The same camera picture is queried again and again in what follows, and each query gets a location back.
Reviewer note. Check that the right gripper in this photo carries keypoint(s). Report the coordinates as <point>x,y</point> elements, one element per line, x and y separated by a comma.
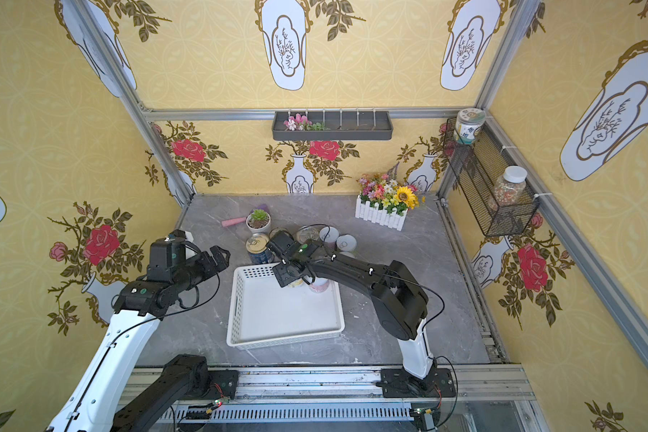
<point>289,272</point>

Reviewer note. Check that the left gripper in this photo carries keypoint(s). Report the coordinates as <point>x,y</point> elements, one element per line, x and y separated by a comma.
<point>208,262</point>

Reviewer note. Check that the blue tin can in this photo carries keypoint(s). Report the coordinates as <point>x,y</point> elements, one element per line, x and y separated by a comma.
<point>258,251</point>
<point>307,233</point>

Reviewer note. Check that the pink small can front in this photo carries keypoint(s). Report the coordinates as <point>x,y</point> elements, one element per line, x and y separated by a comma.
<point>320,285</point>

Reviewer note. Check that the pink small can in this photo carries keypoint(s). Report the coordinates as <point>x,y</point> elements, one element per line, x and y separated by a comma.
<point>320,285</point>
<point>329,236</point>

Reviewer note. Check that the yellow small can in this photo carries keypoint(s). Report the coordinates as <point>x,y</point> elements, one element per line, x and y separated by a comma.
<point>296,283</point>

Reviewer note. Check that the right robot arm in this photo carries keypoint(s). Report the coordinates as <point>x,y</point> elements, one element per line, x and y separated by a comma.
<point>400,302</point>

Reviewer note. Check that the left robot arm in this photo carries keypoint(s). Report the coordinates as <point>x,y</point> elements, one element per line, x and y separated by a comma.
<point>94,405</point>

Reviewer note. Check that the white plastic basket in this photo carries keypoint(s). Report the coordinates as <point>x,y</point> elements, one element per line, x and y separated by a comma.
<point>264,314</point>

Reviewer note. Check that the dark tomato tin can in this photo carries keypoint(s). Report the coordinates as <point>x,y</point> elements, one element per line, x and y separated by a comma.
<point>277,231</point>

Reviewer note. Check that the pink small can back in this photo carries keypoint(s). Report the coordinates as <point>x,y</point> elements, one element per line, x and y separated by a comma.
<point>329,236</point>

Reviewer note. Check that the white small can middle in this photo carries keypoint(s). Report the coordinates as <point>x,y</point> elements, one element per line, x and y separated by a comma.
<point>346,243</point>

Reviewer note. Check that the potted succulent white pot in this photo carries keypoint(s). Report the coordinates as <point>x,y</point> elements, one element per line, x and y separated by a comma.
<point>259,221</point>

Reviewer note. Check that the pink purple toy shovel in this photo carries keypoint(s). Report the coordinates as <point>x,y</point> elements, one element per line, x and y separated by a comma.
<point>235,221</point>

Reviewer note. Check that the flower box white fence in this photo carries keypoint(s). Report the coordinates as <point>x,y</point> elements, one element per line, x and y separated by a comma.
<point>385,201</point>

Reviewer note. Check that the small pink shelf flowers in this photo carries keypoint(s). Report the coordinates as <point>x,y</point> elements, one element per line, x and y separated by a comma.
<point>301,122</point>

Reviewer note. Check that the jar with patterned label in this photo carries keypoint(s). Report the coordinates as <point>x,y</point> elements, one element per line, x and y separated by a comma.
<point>468,124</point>

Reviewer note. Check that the clear jar white lid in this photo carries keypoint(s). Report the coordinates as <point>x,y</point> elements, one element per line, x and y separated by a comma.
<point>508,187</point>

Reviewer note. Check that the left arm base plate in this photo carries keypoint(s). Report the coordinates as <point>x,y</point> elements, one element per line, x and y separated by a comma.
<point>217,384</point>

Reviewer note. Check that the grey wall shelf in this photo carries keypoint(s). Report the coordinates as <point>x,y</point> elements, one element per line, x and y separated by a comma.
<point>341,125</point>

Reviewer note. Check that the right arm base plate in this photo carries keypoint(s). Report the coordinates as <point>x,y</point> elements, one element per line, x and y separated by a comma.
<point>397,383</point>

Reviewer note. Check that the black wire wall basket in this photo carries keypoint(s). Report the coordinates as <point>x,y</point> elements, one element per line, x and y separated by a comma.
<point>476,167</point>

